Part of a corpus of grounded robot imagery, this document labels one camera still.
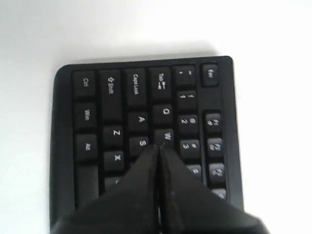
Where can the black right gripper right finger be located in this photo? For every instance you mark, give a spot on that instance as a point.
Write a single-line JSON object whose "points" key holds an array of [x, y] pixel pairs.
{"points": [[187, 206]]}

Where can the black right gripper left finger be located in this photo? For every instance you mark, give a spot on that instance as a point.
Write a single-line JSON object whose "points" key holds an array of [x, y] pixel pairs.
{"points": [[130, 207]]}

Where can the black Acer keyboard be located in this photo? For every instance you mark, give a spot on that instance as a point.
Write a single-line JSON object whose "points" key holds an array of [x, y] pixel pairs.
{"points": [[105, 114]]}

